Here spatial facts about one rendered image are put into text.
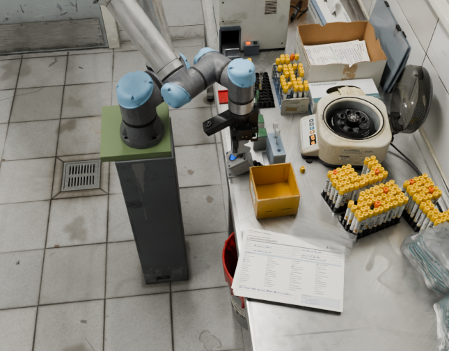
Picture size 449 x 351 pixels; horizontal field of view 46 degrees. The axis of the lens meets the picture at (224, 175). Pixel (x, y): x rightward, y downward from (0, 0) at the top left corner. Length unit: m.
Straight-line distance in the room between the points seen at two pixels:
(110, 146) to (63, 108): 1.56
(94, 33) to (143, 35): 2.23
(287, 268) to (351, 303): 0.20
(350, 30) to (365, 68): 0.24
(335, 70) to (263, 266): 0.80
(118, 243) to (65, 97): 1.14
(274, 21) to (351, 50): 0.32
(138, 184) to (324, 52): 0.87
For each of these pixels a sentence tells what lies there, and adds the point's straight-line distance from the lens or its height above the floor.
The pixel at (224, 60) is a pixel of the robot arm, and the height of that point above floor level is 1.29.
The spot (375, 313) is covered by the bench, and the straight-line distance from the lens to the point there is 1.55.
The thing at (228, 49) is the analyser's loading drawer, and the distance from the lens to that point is 2.11.
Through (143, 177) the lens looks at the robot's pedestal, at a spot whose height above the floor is 0.78.
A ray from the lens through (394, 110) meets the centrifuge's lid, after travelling 1.88.
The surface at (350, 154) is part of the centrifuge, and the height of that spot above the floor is 0.95.
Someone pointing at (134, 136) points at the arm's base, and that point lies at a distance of 1.78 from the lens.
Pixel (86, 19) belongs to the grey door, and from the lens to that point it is 3.64.
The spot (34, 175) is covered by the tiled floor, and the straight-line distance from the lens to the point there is 3.06.
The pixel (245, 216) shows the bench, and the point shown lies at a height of 0.88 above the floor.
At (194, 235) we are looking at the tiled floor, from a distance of 2.66.
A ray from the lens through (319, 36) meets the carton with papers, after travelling 2.18.
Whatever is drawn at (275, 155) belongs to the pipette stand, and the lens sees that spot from 1.68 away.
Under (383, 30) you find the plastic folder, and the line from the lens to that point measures 2.17.
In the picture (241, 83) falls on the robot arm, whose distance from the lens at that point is 1.46.
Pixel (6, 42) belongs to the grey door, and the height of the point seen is 0.11.
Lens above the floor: 2.23
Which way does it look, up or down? 51 degrees down
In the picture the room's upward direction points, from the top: straight up
